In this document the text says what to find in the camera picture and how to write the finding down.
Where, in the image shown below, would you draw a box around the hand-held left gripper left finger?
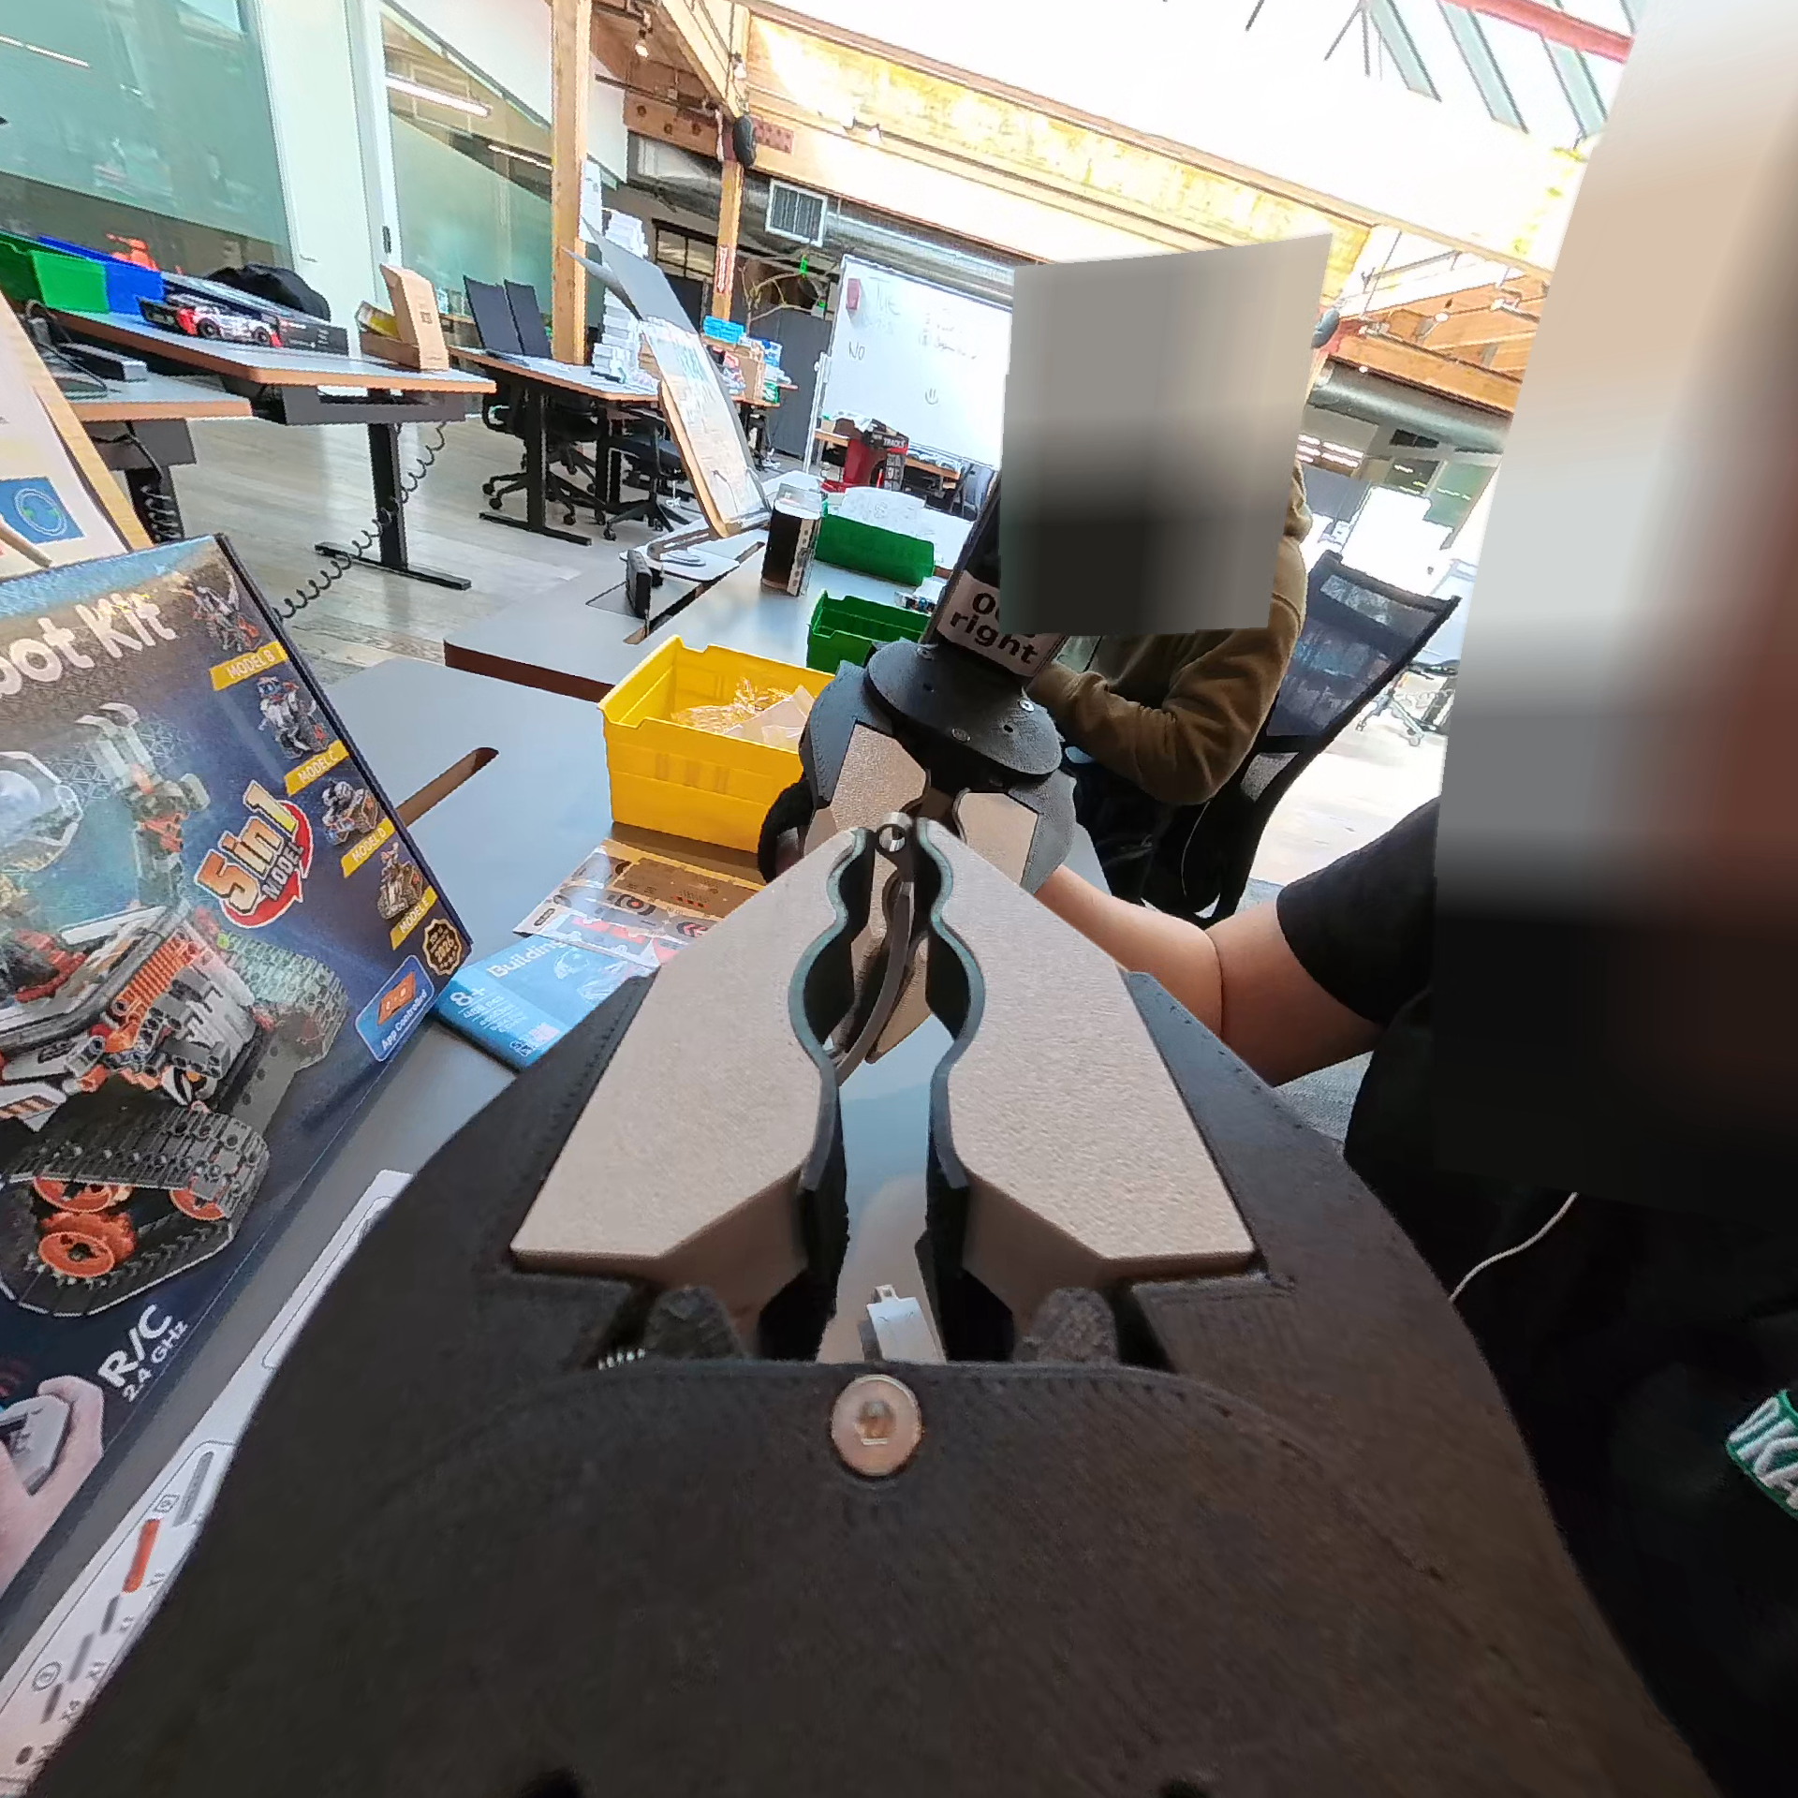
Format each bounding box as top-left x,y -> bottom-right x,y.
509,826 -> 883,1359

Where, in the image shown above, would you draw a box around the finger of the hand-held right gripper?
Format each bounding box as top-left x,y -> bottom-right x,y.
814,726 -> 939,846
947,789 -> 1043,891

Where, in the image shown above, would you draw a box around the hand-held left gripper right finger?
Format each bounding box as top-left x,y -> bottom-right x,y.
913,823 -> 1256,1359

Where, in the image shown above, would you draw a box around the grey curved panel piece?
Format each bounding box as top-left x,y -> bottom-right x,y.
825,812 -> 939,1073

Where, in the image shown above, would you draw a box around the yellow plastic bin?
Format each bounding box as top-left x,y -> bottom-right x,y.
599,635 -> 841,855

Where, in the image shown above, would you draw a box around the person's right forearm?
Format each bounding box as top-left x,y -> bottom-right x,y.
1032,855 -> 1384,1088

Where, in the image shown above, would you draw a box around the grey desk with brown edge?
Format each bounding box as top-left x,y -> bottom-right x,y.
441,532 -> 984,704

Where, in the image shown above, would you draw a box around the wooden standing desk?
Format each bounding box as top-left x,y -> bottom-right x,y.
49,301 -> 496,593
450,345 -> 666,549

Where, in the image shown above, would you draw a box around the small grey desk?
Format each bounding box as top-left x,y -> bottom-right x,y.
65,373 -> 255,542

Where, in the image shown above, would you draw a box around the green plastic bin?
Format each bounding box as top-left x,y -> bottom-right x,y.
814,505 -> 939,587
806,590 -> 939,679
0,229 -> 111,314

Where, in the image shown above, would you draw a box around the clear plastic parts bags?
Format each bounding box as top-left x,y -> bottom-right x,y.
667,677 -> 832,749

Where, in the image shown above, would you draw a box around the printed sticker sheet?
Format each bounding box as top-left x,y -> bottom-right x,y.
511,839 -> 768,973

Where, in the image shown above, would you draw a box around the whiteboard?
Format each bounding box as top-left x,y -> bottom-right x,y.
817,252 -> 1017,474

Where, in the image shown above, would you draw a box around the leaning wooden board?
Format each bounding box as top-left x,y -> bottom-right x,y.
638,314 -> 775,542

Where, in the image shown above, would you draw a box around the black mesh office chair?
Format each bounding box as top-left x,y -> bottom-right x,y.
1189,549 -> 1462,927

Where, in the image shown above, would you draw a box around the blue robot kit box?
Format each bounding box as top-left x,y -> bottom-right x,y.
0,532 -> 472,1605

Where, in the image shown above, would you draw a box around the person's black shirt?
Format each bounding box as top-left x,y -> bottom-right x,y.
1276,800 -> 1798,1798

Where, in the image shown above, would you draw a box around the brown cardboard box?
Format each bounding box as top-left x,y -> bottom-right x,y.
357,261 -> 453,373

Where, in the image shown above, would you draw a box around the open instruction booklet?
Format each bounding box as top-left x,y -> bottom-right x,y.
0,1169 -> 413,1798

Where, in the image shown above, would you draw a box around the black bag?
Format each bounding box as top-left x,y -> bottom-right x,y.
207,261 -> 334,322

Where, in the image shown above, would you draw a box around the black toy car box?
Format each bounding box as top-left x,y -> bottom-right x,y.
134,269 -> 352,353

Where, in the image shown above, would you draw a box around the blue plastic bin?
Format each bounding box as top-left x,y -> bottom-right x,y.
37,230 -> 165,317

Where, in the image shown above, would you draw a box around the printed instruction board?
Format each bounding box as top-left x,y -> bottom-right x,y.
0,290 -> 153,579

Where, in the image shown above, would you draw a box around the white cable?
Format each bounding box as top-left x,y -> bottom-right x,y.
1446,1186 -> 1581,1306

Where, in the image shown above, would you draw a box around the black coiled cable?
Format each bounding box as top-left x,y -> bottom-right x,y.
274,426 -> 450,622

